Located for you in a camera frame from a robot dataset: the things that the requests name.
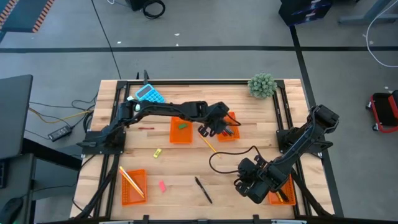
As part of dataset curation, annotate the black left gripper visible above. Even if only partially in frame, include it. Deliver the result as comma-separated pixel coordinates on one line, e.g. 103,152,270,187
197,101,233,138

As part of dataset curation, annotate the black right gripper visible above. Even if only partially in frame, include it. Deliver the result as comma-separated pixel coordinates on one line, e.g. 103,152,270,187
235,169,285,205

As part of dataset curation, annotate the yellow pencil with orange eraser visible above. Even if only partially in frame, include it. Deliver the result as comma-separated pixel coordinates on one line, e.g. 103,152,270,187
198,133,222,159
119,166,146,199

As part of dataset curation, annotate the orange slotted plastic basket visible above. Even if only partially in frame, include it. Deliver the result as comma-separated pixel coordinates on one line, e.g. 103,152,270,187
120,168,148,207
267,174,297,207
169,116,194,145
216,111,241,143

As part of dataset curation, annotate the black pen with white logo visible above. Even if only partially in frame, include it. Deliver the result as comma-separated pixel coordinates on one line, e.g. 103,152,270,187
194,176,214,205

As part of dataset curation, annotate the green plant in white pot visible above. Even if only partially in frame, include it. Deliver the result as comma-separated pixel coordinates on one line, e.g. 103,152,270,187
247,72,278,100

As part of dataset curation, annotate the teal calculator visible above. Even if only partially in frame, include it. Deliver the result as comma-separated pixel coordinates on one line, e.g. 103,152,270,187
134,83,167,104

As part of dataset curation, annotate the small pale green gadget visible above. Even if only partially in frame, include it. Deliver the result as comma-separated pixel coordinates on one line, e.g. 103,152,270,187
126,95,142,112

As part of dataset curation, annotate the black clamp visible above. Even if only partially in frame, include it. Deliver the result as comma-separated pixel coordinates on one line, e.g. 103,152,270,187
136,69,151,86

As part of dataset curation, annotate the black power adapter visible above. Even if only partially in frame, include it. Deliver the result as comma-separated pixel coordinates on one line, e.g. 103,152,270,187
47,124,73,142

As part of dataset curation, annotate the dark blue box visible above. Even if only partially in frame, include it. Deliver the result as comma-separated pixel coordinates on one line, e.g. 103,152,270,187
277,0,333,27

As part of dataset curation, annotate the red and black cart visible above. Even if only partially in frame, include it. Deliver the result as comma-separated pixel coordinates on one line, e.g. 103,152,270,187
365,90,398,134

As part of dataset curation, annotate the dark desk underframe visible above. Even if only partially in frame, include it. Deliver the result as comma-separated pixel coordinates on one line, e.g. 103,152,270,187
0,138,83,224

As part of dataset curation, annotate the grey metal stand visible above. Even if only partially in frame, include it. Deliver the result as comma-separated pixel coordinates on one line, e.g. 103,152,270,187
338,0,398,26

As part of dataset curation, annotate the black desk top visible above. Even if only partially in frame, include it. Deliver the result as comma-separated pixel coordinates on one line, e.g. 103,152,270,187
0,74,34,160

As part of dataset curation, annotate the black computer mouse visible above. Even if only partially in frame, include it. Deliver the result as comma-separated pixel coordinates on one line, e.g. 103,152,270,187
0,197,25,224

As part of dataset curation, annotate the black mat with orange stripes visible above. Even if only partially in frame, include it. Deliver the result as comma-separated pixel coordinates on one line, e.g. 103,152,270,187
0,0,56,34

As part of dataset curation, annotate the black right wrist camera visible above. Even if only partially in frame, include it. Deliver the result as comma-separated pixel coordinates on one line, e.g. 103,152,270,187
237,157,261,180

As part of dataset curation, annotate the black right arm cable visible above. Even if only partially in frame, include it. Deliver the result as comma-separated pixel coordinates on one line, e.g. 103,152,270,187
208,145,265,175

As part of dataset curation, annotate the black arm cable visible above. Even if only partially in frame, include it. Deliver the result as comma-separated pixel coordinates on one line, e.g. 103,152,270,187
226,111,242,127
208,145,265,175

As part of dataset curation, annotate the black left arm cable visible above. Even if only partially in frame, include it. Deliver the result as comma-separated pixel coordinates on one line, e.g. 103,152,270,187
226,111,242,127

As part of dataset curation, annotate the black aluminium table frame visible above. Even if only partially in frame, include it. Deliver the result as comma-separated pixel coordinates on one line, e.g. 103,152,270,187
70,79,336,224

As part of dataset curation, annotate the coiled black cable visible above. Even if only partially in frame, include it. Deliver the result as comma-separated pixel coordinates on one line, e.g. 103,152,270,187
142,0,167,21

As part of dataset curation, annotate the yellow floor cable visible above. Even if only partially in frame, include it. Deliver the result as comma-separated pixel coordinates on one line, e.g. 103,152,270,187
28,107,94,124

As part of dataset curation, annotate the thin black cable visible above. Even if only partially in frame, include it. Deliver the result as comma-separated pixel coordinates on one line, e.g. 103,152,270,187
90,0,123,80

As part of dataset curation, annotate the black floor cable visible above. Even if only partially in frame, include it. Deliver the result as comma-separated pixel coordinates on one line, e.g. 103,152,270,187
29,93,98,110

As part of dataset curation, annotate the white floor cable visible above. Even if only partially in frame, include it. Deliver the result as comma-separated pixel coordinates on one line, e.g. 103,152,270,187
365,0,398,68

